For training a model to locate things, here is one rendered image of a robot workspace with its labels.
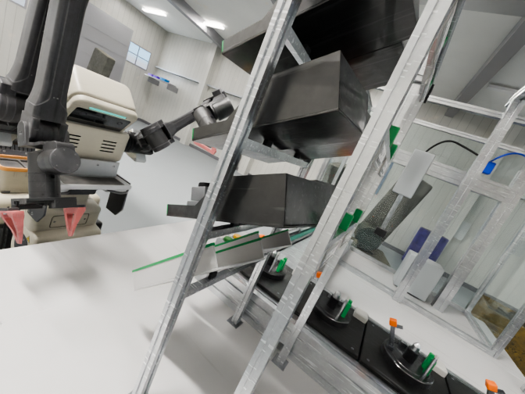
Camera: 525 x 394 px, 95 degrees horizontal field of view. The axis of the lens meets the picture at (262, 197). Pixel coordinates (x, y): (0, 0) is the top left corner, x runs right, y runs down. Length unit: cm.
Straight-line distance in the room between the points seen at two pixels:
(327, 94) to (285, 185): 12
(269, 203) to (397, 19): 30
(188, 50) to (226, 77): 244
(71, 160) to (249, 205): 45
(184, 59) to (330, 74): 1202
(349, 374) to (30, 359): 70
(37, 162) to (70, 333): 39
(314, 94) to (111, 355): 65
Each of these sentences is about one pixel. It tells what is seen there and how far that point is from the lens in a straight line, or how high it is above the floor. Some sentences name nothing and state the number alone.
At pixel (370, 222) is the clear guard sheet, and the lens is 216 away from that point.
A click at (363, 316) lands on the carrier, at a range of 99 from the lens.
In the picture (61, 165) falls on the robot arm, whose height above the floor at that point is 118.
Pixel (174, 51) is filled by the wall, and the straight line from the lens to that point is 1290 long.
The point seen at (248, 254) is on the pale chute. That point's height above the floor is 117.
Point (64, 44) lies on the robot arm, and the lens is 74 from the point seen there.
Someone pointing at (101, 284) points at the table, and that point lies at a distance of 85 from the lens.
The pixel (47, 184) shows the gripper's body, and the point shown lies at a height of 112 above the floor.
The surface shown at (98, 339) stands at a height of 86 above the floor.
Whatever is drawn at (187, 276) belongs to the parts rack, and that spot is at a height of 115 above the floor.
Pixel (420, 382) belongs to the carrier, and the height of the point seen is 99.
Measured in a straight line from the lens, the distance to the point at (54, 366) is 69.
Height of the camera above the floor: 140
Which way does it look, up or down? 12 degrees down
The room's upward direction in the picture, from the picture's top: 23 degrees clockwise
